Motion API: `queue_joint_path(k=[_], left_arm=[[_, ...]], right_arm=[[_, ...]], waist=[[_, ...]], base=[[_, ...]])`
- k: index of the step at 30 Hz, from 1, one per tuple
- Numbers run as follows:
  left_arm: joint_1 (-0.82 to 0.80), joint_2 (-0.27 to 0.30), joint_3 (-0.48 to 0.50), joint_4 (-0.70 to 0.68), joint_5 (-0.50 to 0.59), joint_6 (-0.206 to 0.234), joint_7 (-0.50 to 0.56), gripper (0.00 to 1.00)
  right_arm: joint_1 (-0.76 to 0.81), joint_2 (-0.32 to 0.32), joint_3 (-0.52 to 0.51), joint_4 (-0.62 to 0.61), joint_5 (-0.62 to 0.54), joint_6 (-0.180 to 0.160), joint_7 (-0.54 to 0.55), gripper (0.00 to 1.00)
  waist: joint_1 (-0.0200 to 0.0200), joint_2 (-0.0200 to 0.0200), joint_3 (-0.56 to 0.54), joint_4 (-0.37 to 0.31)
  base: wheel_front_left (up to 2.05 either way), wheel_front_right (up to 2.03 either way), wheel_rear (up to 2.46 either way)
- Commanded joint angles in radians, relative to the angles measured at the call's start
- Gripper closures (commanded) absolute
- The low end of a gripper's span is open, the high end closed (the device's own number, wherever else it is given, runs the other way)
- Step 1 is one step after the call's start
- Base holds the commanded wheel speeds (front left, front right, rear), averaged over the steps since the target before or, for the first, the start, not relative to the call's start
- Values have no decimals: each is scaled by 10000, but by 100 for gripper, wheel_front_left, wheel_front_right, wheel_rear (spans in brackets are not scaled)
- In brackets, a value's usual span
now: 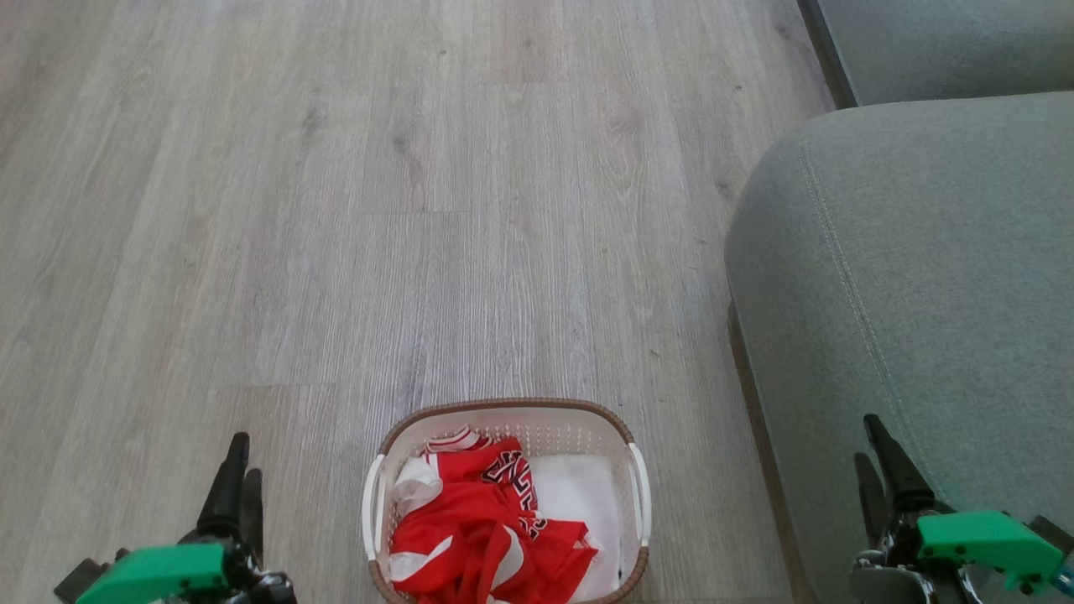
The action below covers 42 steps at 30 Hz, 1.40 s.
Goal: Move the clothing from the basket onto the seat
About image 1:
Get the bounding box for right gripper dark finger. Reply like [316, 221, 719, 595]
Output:
[853, 453, 891, 547]
[863, 414, 936, 515]

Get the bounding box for white plastic laundry basket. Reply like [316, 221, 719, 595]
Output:
[362, 398, 653, 604]

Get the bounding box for red shorts with white stripes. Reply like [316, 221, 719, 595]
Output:
[388, 502, 600, 604]

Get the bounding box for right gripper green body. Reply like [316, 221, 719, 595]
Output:
[851, 503, 1066, 604]

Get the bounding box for red basketball jersey with lettering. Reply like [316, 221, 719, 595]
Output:
[420, 426, 550, 542]

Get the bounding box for white cloth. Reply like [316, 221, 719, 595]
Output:
[527, 453, 623, 601]

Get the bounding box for grey sofa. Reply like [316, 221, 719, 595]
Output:
[725, 91, 1074, 604]

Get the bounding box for grey-green sofa seat cushion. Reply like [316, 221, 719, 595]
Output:
[816, 0, 1074, 108]

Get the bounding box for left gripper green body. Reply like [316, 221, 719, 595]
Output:
[76, 527, 297, 604]

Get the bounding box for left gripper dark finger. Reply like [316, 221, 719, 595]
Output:
[242, 468, 264, 560]
[197, 432, 252, 532]

